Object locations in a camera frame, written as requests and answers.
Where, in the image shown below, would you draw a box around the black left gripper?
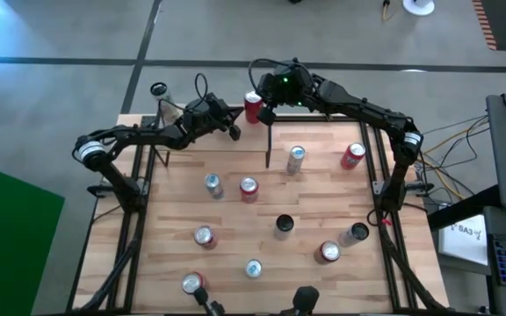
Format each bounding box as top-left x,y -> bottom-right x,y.
182,92 -> 244,142

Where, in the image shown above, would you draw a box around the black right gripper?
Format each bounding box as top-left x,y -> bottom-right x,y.
257,63 -> 320,128

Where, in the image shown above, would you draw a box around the red Coca-Cola can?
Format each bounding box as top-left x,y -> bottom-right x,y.
243,90 -> 264,126

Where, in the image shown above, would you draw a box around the silver blue Red Bull can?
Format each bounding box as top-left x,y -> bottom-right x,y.
286,145 -> 307,176
244,258 -> 264,279
203,172 -> 226,201

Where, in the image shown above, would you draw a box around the orange Fanta can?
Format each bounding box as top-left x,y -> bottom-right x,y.
239,176 -> 260,205
339,141 -> 367,171

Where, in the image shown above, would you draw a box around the white Celsius can black lid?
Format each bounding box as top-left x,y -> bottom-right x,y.
273,213 -> 296,241
149,82 -> 183,126
337,222 -> 371,248

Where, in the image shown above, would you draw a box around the wooden shelf black metal legs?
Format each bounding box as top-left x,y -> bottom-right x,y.
154,103 -> 277,170

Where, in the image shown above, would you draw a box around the red soda can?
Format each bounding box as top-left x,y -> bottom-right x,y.
181,271 -> 209,296
314,240 -> 342,266
193,225 -> 219,251

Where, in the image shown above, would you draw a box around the black power connector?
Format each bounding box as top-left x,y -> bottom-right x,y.
406,183 -> 435,195

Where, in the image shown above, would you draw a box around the white round stand base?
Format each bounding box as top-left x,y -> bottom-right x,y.
401,0 -> 436,18

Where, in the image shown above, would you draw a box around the black desk beam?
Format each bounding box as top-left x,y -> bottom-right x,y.
426,183 -> 502,232

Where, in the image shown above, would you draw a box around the white SA3 sign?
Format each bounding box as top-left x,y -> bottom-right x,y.
437,213 -> 490,268

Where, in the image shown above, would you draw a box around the green floor mat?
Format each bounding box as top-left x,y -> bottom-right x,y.
0,160 -> 66,316

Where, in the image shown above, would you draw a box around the black camera cable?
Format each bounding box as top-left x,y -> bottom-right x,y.
158,73 -> 210,113
248,58 -> 280,97

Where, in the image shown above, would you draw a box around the yellow floor cable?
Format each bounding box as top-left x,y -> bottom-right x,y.
410,116 -> 491,201

